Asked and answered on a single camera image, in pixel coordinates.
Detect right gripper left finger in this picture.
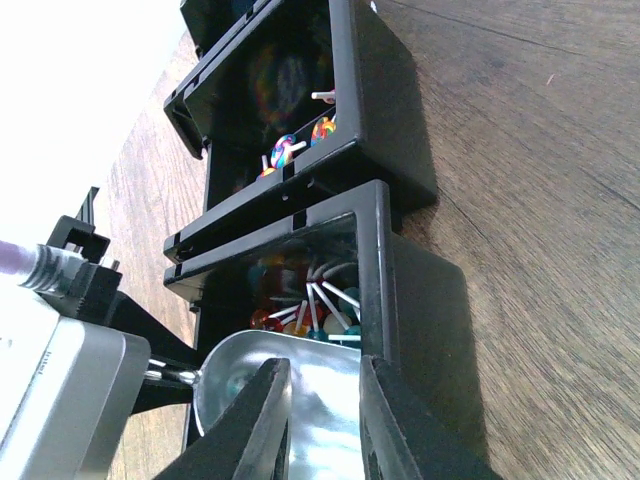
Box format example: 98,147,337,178
156,358,291,479

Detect black bin round lollipops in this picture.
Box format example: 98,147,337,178
164,180,488,458

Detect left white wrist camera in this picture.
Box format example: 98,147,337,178
1,287,150,479

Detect black bin swirl lollipops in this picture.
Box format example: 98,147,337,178
162,0,439,221

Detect black aluminium frame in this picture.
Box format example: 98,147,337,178
76,186,99,226

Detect black bin star candies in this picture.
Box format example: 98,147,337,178
180,0,266,59

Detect metal scoop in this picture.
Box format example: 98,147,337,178
175,330,364,479

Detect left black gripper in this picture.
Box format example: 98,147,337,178
47,214,201,416

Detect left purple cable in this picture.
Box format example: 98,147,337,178
0,238,89,301

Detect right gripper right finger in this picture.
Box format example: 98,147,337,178
359,355,500,479

